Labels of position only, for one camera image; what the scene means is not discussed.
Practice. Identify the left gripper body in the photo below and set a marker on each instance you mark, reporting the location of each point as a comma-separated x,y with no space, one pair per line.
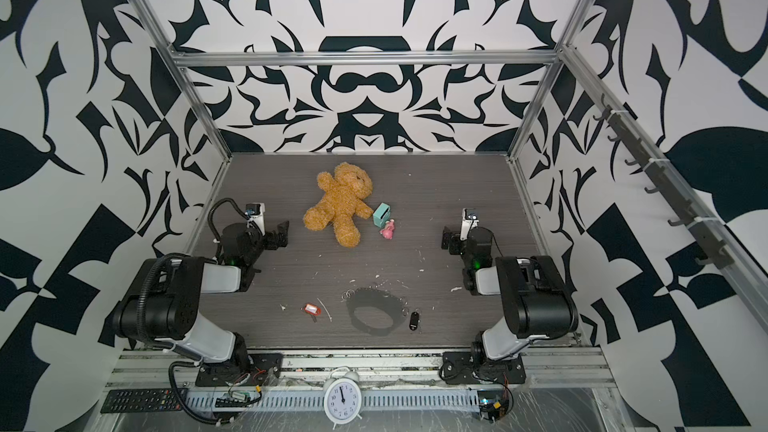
274,235

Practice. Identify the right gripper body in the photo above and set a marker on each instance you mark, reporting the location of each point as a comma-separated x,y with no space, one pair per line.
452,239

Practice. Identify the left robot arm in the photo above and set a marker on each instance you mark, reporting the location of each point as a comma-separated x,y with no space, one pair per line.
161,308

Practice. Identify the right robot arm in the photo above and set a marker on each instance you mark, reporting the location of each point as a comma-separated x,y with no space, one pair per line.
536,304

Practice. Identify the pink toy figure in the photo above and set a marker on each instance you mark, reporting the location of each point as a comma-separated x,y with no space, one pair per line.
388,230

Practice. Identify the teal toy block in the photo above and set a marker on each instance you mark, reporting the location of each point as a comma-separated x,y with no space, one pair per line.
382,215

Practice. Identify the red key tag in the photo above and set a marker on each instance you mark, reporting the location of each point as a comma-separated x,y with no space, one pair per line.
312,309

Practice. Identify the brown teddy bear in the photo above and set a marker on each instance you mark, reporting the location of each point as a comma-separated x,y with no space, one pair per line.
344,194

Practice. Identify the small circuit board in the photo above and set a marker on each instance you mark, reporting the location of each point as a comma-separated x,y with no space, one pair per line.
239,399

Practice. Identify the green electronics module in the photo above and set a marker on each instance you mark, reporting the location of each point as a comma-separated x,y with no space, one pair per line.
495,408

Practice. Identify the white alarm clock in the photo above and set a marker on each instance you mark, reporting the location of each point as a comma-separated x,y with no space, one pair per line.
343,398

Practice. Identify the black remote control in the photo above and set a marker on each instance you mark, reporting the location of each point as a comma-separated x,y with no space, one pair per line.
120,401

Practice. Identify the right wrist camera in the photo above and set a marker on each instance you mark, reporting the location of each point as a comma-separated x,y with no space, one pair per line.
468,222

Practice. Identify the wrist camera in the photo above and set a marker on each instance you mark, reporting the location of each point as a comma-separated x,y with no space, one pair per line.
468,222
255,216

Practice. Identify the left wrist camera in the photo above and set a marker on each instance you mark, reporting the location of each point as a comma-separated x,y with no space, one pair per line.
255,216

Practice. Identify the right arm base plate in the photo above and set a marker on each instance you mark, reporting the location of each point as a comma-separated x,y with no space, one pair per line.
462,368

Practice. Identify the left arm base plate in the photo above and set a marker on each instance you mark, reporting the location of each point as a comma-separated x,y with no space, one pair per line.
259,370

